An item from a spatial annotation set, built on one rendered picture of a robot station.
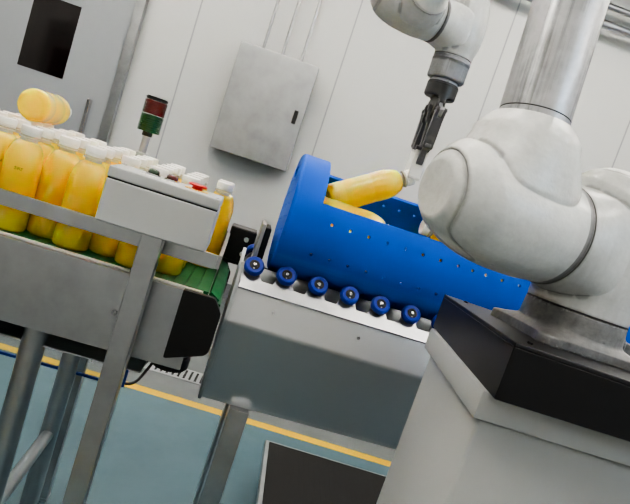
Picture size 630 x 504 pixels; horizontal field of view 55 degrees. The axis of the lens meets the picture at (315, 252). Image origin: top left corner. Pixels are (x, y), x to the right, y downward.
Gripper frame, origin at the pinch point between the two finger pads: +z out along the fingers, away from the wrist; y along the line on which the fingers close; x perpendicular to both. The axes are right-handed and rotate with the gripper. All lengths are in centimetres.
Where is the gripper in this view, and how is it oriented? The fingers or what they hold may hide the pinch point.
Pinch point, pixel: (415, 165)
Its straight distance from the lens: 148.2
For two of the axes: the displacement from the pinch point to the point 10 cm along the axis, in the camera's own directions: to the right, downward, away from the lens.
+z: -3.2, 9.4, 1.2
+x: -9.4, -3.0, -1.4
